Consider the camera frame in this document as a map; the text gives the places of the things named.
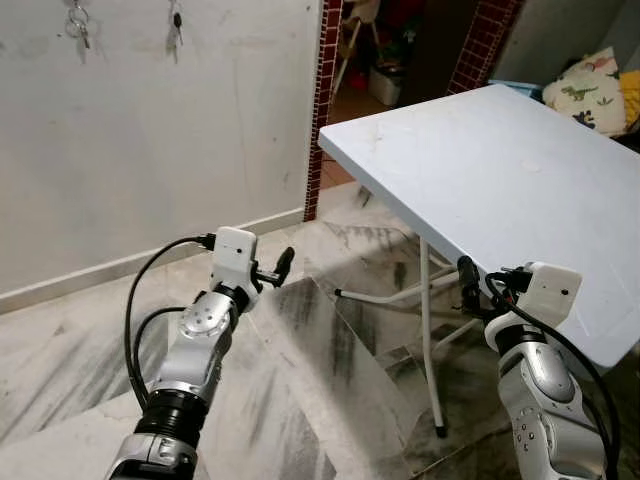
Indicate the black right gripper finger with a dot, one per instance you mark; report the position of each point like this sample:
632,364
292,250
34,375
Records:
470,285

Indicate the light blue plastic container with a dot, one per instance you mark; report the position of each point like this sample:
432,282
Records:
515,88

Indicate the yellow cushion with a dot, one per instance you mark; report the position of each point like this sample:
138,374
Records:
631,95

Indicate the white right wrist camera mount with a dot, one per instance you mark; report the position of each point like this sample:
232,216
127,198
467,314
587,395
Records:
550,295

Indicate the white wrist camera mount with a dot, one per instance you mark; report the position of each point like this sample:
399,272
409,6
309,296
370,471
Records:
550,295
235,260

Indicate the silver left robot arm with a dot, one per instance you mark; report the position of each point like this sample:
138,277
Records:
195,360

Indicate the red mosaic tile strip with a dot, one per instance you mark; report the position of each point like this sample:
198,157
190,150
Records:
325,100
485,40

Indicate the white plastic folding table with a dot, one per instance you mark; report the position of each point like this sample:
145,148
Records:
500,180

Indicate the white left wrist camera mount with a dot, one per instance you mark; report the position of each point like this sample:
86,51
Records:
235,260

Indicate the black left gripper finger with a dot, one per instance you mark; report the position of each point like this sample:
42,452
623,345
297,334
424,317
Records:
284,265

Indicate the wooden chair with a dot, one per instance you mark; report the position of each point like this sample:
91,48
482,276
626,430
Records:
360,25

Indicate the white dinosaur print pillow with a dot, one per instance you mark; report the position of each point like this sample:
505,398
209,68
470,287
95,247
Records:
590,95

